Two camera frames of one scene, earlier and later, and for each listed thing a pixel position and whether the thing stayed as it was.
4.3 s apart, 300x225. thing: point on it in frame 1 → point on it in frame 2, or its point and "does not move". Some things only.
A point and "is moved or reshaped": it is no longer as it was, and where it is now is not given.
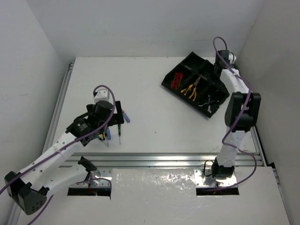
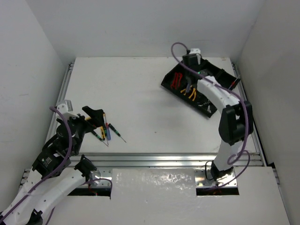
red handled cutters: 176,82 does not move
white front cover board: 167,196 does not move
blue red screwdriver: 125,116 → 188,86
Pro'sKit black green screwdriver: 119,132 is moved or reshaped
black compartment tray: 196,84 does not move
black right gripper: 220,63 → 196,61
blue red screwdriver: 108,133 does not move
